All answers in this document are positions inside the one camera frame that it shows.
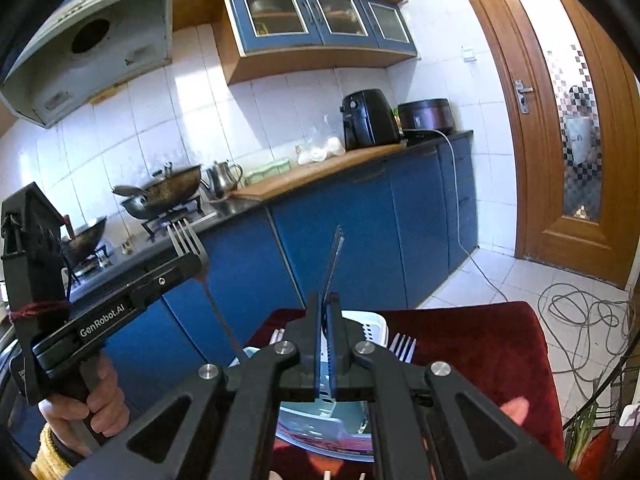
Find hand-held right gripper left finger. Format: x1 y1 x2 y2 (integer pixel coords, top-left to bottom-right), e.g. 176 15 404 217
65 292 329 480

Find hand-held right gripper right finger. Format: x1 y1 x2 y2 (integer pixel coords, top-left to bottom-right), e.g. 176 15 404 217
330 294 576 480

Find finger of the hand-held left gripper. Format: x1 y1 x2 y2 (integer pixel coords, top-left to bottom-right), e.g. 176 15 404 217
127 252 208 312

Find steel fork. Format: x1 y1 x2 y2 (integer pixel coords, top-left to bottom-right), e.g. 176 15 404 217
166 218 249 363
387 332 417 365

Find light blue utensil box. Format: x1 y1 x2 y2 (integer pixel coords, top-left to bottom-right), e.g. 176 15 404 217
235 310 392 463

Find steel table knife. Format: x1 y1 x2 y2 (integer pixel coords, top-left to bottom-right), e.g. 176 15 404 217
321 224 347 306

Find person's left forearm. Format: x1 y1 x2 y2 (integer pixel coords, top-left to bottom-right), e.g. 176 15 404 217
30 422 81 480

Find person's left hand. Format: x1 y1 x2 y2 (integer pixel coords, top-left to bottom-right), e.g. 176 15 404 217
40 352 132 461

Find gas stove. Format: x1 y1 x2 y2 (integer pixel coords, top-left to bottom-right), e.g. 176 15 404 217
67 195 221 286

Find small black wok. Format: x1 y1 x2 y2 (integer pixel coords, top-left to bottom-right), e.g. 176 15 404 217
60 216 108 266

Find large black wok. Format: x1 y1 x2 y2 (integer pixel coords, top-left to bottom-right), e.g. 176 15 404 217
112 162 203 220

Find steel kettle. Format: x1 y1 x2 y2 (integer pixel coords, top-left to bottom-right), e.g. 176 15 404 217
205 160 244 200

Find blue kitchen base cabinets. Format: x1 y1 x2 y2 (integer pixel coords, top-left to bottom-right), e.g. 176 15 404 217
65 130 478 376

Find red floral blanket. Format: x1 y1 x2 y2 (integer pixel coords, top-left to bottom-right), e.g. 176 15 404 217
250 301 566 480

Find pale green plastic container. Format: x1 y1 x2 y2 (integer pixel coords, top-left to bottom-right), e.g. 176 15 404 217
244 158 292 186

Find clear plastic bag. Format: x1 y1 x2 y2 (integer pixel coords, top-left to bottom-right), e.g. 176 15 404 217
295 115 347 166

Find grey range hood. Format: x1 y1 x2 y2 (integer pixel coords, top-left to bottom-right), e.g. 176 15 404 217
0 0 173 128

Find black air fryer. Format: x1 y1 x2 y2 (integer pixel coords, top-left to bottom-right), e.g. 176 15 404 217
340 88 402 152

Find dark rice cooker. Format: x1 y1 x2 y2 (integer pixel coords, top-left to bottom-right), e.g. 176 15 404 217
397 98 457 137

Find wooden door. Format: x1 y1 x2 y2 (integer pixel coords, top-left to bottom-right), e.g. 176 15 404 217
447 0 640 291

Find green onions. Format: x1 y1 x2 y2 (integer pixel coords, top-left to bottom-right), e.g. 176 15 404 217
570 402 603 463

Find white power cable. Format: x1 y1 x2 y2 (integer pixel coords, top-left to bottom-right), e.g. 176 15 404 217
432 129 511 303

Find grey floor cable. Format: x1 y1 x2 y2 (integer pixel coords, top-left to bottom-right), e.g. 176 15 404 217
537 282 636 401

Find black wire rack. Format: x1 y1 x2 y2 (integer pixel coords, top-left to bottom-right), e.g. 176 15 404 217
562 350 640 466

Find blue wall cabinet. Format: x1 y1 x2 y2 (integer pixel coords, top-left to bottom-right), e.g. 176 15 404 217
170 0 418 85

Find metal door handle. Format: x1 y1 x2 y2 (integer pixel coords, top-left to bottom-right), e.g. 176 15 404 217
514 80 535 115

